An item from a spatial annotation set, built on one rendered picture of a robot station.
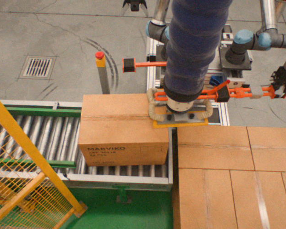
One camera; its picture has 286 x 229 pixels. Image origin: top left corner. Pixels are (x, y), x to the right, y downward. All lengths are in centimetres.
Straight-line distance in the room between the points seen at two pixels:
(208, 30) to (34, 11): 364
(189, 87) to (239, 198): 107
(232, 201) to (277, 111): 155
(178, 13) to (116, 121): 95
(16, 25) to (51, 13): 52
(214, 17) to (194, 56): 19
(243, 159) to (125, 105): 104
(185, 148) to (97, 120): 78
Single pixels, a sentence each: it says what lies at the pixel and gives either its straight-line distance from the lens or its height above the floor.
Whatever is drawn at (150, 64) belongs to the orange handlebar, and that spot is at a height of 124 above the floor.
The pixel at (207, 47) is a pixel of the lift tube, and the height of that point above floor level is 172.
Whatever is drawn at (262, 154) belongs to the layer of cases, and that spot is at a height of 54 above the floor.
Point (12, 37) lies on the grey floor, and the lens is 417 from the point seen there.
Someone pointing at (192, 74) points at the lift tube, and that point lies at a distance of 131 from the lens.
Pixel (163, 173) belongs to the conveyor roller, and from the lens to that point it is 209.
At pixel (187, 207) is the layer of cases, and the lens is 205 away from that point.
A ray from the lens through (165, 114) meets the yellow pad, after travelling 165.
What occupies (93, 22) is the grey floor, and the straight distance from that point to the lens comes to 410.
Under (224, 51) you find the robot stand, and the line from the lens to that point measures 221.
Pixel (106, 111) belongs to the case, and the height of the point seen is 95.
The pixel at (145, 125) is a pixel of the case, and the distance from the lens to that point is 181.
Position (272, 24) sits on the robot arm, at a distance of 165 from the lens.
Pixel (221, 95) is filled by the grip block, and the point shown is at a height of 125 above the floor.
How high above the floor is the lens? 251
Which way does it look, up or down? 58 degrees down
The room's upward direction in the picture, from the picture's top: 1 degrees clockwise
